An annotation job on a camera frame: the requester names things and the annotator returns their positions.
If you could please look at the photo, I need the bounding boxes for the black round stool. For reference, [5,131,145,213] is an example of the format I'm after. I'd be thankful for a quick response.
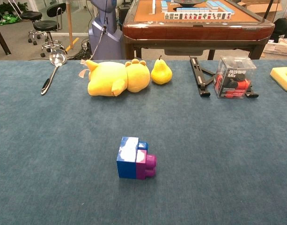
[21,10,48,45]

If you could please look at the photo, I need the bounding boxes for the brown mahjong table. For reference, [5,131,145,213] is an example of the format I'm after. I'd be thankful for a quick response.
[122,0,276,60]

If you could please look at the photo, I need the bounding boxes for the yellow plush toy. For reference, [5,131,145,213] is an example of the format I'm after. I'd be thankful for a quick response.
[80,58,151,97]

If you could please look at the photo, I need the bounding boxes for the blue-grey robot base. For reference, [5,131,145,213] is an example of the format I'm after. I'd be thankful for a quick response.
[88,0,123,60]

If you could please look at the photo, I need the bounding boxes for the blue felt table cover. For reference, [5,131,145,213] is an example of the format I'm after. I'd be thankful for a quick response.
[0,60,287,225]

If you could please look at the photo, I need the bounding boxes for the blue purple toy blocks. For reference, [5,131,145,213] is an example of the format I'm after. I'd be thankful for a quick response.
[116,136,149,180]

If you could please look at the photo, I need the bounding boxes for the clear box red toy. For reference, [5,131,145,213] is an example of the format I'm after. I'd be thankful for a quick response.
[213,55,257,99]

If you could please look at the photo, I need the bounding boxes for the white plastic basket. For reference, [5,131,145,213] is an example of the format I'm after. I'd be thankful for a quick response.
[262,41,287,57]

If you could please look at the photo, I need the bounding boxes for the wooden pole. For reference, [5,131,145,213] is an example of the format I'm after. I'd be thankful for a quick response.
[66,0,74,50]

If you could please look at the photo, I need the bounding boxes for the steel ladle black handle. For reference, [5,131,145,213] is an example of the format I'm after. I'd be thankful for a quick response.
[40,48,68,96]

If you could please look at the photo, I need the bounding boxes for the black bag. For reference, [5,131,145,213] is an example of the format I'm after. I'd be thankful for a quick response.
[273,18,287,43]

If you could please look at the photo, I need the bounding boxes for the yellow foam sponge block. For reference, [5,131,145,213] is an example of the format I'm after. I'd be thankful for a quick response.
[270,67,287,92]

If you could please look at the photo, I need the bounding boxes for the pink plastic toy block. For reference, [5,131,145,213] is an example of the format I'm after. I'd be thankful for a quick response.
[135,150,157,180]

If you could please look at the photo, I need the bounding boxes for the blue-back mahjong tile row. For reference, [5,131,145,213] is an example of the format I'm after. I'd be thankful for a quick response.
[176,7,211,13]

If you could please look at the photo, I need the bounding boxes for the dark table leg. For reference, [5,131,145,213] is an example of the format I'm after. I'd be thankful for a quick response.
[0,21,12,56]

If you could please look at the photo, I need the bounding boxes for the green plant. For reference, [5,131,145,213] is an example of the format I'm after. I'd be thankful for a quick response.
[0,1,29,26]

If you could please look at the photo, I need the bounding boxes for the black stool with backrest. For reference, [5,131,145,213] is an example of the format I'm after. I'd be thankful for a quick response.
[32,2,67,58]

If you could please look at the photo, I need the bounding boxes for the black bowl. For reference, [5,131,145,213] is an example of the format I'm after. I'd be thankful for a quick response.
[173,0,205,7]

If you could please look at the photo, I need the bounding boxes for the long blue mahjong tile stack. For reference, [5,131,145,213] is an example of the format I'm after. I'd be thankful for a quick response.
[206,0,235,14]

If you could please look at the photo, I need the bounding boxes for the black folding stand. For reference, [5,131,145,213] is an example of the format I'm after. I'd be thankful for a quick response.
[189,55,259,98]

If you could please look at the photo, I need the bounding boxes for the face-up mahjong tile row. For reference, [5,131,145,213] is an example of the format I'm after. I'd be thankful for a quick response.
[164,12,232,20]

